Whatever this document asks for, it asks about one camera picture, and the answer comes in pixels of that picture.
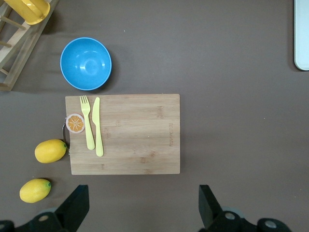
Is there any wooden drying rack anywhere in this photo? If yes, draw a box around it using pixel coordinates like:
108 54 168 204
0 0 60 92

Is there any black cutting board strap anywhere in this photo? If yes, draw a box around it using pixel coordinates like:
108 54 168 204
61 117 71 155

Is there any yellow mug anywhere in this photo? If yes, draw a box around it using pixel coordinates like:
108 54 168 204
3 0 51 25

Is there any cream tray with bear print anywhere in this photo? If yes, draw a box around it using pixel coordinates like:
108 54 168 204
294 0 309 72

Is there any yellow plastic knife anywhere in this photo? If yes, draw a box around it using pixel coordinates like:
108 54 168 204
92 97 104 157

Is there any yellow plastic fork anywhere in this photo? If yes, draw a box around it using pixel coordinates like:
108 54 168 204
80 95 96 150

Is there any bamboo cutting board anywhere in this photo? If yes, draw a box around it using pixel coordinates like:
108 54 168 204
65 93 181 175

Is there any yellow lemon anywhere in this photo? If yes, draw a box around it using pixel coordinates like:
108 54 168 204
34 139 68 164
19 178 52 203

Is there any orange slice piece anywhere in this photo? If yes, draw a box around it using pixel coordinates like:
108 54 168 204
66 113 85 134

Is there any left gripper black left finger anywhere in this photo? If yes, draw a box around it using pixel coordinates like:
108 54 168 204
14 185 90 232

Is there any blue bowl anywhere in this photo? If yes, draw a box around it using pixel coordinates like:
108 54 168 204
60 37 112 91

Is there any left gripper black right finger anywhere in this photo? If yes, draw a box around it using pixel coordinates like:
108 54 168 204
197 185 257 232

